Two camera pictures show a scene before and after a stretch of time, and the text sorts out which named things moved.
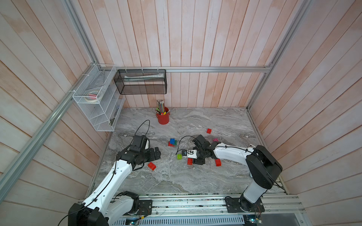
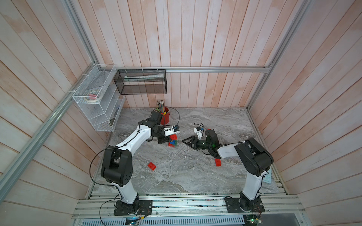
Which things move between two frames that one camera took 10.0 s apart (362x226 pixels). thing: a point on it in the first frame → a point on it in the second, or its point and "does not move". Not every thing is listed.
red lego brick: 218,162 does not move
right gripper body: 200,157 → 201,144
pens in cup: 160,108 does not move
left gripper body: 148,156 → 160,137
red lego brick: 152,166 does not move
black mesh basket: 141,81 does not move
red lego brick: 190,161 → 173,137
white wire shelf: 98,96 does not move
